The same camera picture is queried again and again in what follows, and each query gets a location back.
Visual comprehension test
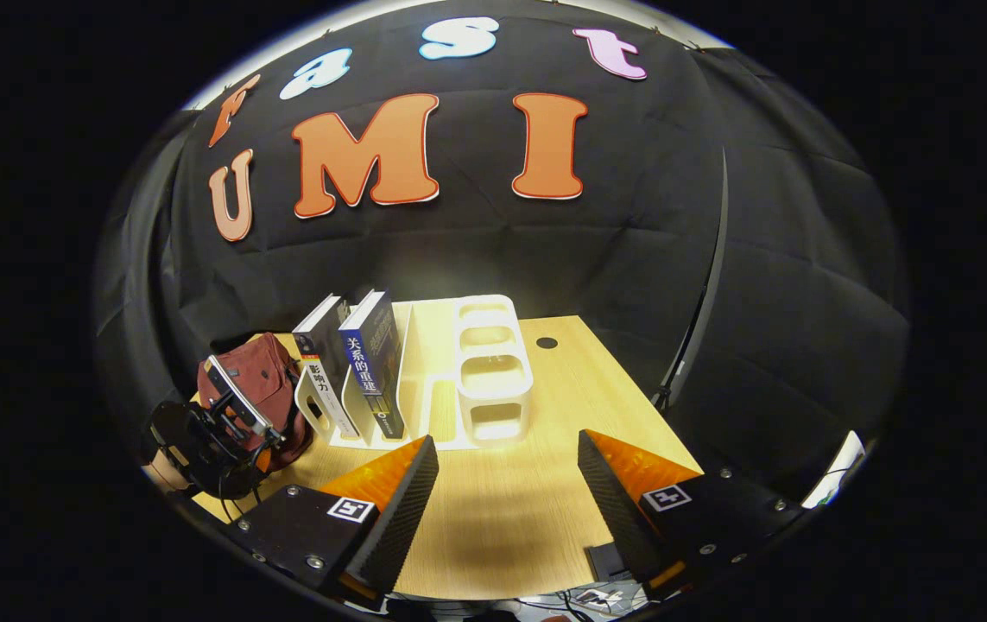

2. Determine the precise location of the white bookshelf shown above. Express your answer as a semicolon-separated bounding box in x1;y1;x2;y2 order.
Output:
294;294;535;452

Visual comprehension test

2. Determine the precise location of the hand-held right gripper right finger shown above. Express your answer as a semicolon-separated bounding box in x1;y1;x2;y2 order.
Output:
578;429;805;597

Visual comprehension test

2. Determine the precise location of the black stand pole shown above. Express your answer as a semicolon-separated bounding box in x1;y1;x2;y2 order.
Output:
653;147;729;411

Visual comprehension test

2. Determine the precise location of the maroon schoolbag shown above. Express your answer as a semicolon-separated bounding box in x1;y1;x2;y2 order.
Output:
197;333;314;472

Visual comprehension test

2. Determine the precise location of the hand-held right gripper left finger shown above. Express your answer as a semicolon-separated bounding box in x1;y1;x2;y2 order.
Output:
230;435;440;601

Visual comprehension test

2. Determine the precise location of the blue cover book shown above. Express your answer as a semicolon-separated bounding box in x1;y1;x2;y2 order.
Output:
338;289;408;441

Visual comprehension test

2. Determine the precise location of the white-framed monitor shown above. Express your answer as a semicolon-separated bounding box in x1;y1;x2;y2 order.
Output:
804;430;867;511

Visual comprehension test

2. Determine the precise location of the white portrait cover book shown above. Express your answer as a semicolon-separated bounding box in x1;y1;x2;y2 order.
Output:
293;295;364;439

